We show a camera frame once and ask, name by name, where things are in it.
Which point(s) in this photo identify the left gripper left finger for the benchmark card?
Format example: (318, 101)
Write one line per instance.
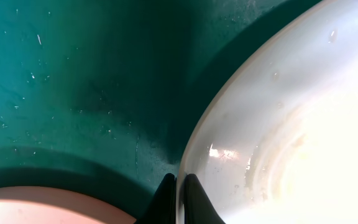
(162, 209)

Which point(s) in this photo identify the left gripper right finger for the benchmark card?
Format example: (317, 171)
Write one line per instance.
(198, 207)

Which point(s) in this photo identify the light blue plate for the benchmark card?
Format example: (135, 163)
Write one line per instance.
(279, 142)

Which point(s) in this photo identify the teal plastic tray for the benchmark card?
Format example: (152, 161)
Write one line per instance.
(101, 97)

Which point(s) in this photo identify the pink white plate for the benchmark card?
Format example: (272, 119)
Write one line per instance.
(38, 205)

